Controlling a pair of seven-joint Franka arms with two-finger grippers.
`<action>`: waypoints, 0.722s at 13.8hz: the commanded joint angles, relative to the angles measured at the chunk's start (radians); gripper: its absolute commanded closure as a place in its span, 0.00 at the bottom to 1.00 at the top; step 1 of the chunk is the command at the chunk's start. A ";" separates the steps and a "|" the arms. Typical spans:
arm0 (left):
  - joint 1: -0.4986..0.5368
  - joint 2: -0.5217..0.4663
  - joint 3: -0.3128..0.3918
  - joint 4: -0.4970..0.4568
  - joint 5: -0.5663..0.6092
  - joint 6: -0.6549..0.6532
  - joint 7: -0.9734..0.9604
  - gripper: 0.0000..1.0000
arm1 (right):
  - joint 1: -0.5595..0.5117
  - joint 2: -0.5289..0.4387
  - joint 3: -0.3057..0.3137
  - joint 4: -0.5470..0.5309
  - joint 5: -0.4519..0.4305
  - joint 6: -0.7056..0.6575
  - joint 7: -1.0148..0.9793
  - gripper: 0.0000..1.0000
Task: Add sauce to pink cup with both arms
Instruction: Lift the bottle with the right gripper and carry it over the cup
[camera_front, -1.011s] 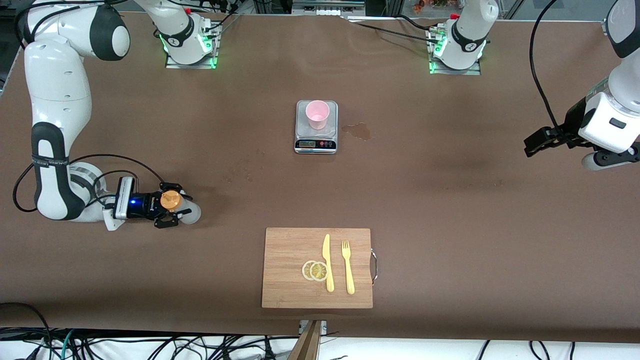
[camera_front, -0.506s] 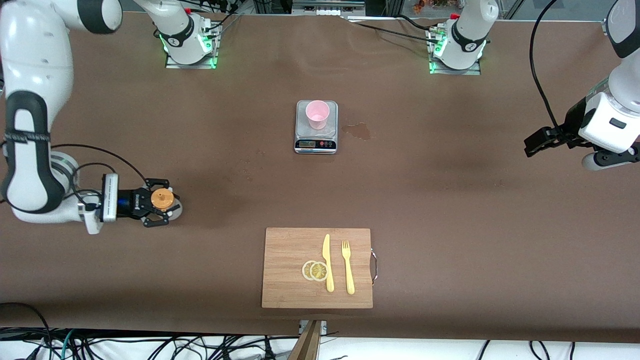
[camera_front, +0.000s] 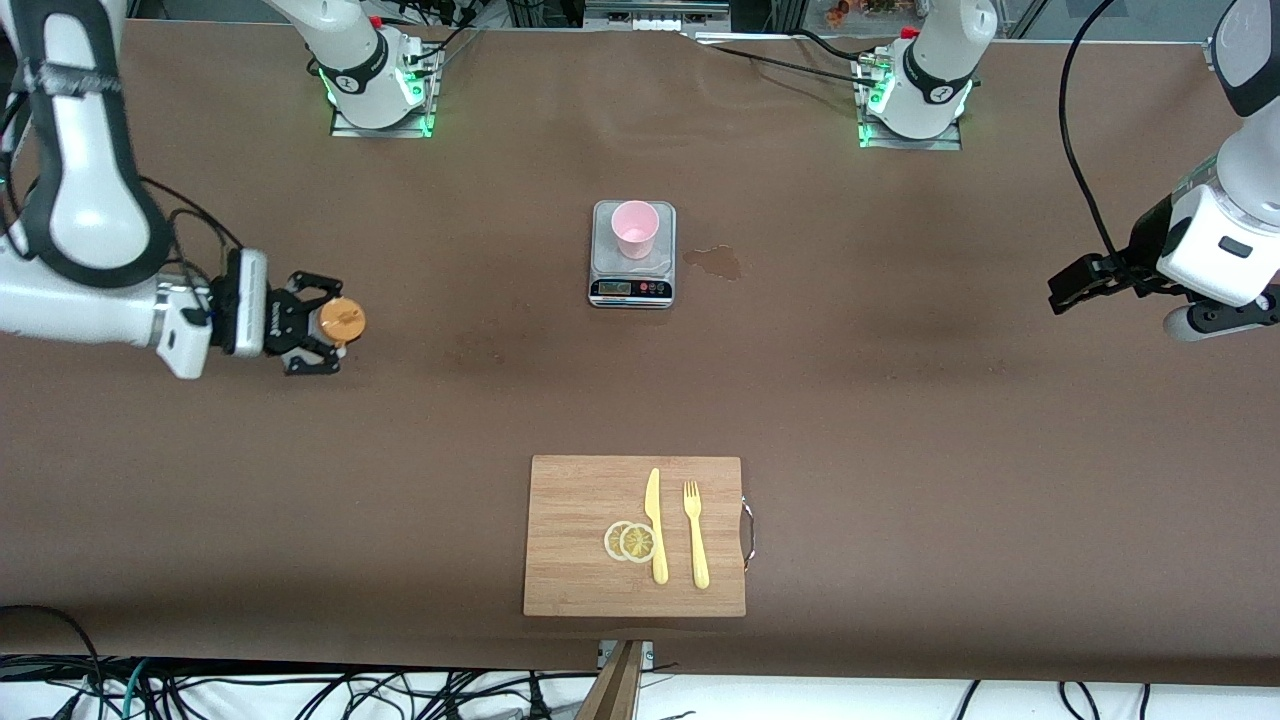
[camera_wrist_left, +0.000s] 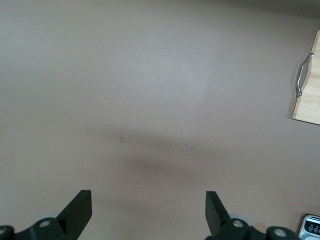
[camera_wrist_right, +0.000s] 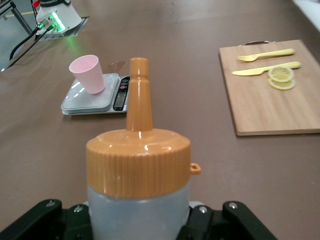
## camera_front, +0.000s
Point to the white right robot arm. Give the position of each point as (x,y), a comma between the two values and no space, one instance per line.
(80,200)

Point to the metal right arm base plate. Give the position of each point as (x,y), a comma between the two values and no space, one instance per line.
(345,130)

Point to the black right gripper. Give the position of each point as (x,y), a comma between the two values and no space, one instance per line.
(281,322)

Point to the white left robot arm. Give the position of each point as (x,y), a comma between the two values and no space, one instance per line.
(1220,250)

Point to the translucent sauce bottle orange cap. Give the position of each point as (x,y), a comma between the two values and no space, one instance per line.
(342,320)

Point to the yellow plastic fork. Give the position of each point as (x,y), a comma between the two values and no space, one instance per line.
(699,550)

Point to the white power strip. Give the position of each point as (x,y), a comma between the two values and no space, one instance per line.
(650,22)

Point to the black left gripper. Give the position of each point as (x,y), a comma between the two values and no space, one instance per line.
(1143,247)

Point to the pink plastic cup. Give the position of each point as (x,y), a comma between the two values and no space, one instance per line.
(635,235)

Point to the wooden cutting board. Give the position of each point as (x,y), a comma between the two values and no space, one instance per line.
(580,560)

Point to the brown table cover sheet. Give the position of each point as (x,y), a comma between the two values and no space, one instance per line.
(300,500)

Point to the yellow plastic knife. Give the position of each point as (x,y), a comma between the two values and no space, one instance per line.
(660,565)

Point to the lemon slice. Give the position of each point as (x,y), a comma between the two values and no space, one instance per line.
(637,542)
(611,541)

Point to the wooden post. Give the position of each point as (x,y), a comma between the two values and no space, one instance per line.
(615,690)

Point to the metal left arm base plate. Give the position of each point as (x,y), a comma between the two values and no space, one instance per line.
(945,145)

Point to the silver digital kitchen scale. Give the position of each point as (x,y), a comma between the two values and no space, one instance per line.
(610,260)

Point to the metal post bracket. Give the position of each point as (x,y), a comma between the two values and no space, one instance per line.
(604,655)

